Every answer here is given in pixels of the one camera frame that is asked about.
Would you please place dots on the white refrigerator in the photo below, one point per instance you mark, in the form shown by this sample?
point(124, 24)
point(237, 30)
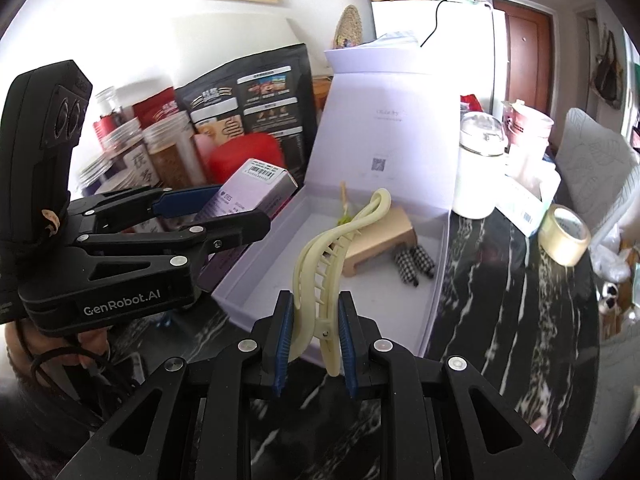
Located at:
point(460, 25)

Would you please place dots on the yellow green hair pin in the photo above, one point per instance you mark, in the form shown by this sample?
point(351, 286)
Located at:
point(345, 210)

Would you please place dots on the beige windowed box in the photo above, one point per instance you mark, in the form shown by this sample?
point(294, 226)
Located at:
point(385, 232)

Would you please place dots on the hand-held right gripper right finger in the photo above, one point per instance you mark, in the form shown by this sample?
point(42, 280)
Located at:
point(347, 347)

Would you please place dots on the grey patterned cushion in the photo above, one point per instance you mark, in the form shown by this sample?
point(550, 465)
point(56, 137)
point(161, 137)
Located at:
point(595, 165)

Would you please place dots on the lavender gift box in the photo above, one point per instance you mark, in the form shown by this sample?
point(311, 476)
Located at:
point(390, 135)

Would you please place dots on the brown door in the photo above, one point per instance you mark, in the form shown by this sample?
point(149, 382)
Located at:
point(525, 55)

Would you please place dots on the red plastic container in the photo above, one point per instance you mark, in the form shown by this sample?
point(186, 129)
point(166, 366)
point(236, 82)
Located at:
point(245, 152)

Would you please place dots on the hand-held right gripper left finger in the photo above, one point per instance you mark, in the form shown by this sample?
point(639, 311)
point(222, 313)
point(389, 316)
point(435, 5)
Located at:
point(282, 345)

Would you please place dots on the black snack bag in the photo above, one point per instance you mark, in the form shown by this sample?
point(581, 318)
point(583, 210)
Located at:
point(270, 110)

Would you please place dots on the white cup with clear lid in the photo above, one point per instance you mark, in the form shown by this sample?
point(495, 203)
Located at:
point(475, 185)

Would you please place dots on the cream hair claw clip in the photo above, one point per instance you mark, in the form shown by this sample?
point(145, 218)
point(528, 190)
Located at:
point(320, 260)

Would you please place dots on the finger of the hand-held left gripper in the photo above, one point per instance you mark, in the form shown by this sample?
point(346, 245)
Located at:
point(185, 201)
point(235, 227)

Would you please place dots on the person's left hand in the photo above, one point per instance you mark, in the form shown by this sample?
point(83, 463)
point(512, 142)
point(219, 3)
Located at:
point(95, 345)

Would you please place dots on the dark red pouch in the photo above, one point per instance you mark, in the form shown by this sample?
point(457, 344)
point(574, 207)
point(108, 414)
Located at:
point(155, 102)

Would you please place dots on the red packet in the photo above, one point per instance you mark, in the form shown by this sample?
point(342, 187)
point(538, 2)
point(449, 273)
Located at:
point(470, 104)

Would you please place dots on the clear jar brown contents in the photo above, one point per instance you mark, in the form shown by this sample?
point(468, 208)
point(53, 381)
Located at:
point(170, 155)

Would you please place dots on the purple silver carton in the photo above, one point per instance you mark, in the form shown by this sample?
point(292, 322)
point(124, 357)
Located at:
point(260, 185)

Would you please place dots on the black white checked scrunchie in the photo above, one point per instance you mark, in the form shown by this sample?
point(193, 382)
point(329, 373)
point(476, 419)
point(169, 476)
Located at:
point(412, 265)

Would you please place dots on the black white plush slipper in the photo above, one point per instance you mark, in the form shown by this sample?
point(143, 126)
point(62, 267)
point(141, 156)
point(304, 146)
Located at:
point(611, 297)

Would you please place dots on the white barcode carton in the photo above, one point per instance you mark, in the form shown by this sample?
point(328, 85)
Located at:
point(525, 210)

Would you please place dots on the woven round trivet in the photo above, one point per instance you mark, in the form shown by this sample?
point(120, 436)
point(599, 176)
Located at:
point(348, 27)

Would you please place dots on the clear packing tape roll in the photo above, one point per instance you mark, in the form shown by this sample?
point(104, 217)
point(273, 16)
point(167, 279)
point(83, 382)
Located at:
point(560, 247)

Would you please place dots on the hanging dark bag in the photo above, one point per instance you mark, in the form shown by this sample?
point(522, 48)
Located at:
point(607, 75)

